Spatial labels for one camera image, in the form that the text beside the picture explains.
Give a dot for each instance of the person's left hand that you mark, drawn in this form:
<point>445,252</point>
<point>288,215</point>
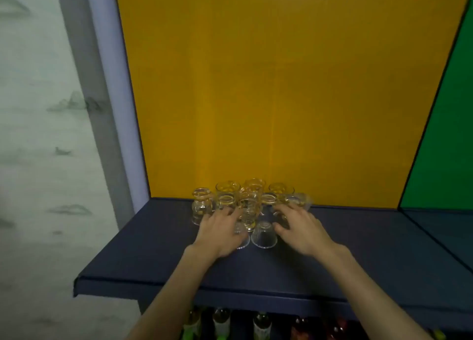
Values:
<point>218,232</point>

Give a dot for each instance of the person's right hand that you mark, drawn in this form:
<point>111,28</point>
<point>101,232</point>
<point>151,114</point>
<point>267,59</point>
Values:
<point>306,232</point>

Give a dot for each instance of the cluster of glassware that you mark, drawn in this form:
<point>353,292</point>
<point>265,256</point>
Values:
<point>201,203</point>

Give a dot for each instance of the person's right forearm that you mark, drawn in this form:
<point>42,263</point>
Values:
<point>369,299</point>

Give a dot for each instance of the person's left forearm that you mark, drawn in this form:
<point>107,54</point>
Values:
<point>173,295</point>

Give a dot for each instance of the group of green-capped tea bottles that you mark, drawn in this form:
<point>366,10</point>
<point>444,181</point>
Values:
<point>221,325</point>

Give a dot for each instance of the group of red-capped bottles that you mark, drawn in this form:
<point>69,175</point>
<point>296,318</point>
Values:
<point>301,330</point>

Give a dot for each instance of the orange back panel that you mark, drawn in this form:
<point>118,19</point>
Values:
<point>277,92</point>

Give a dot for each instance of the green back panel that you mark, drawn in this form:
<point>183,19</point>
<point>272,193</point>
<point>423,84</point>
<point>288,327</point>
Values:
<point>451,147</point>

